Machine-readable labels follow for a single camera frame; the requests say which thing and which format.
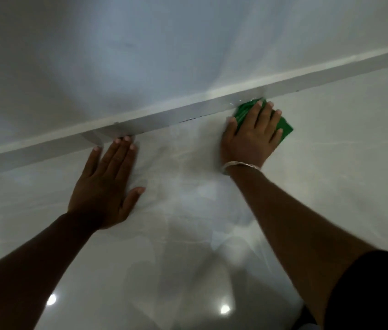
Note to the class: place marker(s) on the person's left hand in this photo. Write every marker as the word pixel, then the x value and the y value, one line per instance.
pixel 101 195

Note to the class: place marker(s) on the person's right hand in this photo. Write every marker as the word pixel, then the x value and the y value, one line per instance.
pixel 249 144

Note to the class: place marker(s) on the person's left little finger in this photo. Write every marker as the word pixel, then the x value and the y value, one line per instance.
pixel 91 161

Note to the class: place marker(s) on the person's left middle finger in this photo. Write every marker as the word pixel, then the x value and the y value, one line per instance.
pixel 120 158

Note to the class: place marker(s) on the person's right thumb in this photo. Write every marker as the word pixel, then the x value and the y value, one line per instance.
pixel 230 130

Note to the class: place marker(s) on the person's left thumb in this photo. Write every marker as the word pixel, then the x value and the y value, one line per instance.
pixel 132 201

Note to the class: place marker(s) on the person's right little finger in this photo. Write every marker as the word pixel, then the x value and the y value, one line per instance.
pixel 276 137

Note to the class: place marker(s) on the person's right middle finger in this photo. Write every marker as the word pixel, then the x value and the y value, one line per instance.
pixel 264 116

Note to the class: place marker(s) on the green scrub pad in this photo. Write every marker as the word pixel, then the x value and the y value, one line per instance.
pixel 276 128

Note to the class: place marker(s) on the person's right forearm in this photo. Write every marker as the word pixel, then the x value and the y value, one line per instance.
pixel 293 230

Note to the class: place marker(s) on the person's left forearm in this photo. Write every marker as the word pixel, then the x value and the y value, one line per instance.
pixel 25 271

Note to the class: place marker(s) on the white skirting board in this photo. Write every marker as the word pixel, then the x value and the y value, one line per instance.
pixel 194 106

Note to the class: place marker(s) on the black sleeve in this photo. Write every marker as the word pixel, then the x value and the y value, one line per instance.
pixel 372 292

